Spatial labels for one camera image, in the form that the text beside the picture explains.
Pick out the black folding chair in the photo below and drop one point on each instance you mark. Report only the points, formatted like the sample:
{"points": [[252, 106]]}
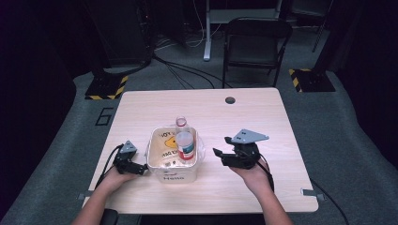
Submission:
{"points": [[255, 47]]}

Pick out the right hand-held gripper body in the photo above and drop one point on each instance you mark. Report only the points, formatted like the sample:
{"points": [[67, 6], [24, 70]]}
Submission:
{"points": [[244, 156]]}

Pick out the printed plastic bag liner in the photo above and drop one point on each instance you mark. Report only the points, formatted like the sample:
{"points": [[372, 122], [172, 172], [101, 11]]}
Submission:
{"points": [[162, 148]]}

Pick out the person's right hand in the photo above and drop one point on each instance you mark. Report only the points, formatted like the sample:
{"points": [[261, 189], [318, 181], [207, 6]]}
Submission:
{"points": [[255, 179]]}

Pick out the black armrest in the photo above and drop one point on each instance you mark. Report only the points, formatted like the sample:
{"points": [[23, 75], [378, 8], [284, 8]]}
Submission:
{"points": [[110, 217]]}

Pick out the white plastic bin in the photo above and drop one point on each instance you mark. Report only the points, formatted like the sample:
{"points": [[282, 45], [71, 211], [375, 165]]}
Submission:
{"points": [[173, 176]]}

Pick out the clear plastic bottle red label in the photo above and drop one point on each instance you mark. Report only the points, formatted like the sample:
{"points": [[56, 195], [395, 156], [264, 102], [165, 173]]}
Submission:
{"points": [[184, 142]]}

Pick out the striped black stand base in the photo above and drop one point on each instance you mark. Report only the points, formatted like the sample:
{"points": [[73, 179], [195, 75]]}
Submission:
{"points": [[106, 87], [313, 80]]}

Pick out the white desk frame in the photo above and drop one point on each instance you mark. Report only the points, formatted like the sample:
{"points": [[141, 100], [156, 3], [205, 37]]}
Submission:
{"points": [[207, 37]]}

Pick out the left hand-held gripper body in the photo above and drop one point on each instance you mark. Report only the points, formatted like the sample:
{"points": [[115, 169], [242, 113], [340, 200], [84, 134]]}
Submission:
{"points": [[124, 161]]}

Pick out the grey table bracket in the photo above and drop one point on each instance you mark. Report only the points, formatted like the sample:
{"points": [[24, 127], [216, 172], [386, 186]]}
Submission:
{"points": [[84, 196], [313, 193]]}

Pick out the dark equipment cabinet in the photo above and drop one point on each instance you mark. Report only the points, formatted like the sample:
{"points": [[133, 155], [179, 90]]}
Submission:
{"points": [[122, 31]]}

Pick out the person's left hand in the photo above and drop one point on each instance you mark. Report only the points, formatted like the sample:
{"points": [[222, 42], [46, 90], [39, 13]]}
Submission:
{"points": [[113, 182]]}

